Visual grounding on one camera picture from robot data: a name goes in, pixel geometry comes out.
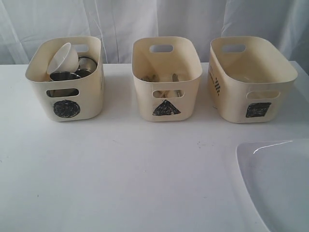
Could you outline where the small steel cup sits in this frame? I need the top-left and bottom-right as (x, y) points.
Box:
(75, 57), (97, 78)

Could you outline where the large steel cup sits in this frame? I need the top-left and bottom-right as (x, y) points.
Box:
(46, 71), (81, 98)

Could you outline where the white plastic bowl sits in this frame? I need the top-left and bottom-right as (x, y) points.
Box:
(46, 43), (79, 74)

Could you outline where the white rectangular plate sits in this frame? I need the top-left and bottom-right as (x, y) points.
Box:
(236, 139), (309, 232)

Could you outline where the dark wooden chopstick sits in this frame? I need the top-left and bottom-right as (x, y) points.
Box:
(153, 90), (174, 99)

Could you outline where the steel spoon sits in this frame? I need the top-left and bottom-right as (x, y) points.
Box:
(141, 74), (158, 82)

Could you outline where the steel knife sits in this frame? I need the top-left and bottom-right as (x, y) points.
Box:
(172, 73), (179, 82)

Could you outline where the cream bin with triangle mark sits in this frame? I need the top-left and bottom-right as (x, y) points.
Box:
(131, 36), (203, 122)

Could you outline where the cream bin with circle mark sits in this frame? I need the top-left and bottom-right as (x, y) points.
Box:
(25, 36), (104, 122)

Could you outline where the white backdrop curtain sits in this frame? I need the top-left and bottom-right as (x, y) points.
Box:
(0, 0), (309, 71)

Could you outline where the cream bin with square mark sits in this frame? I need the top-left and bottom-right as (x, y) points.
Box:
(208, 36), (298, 123)

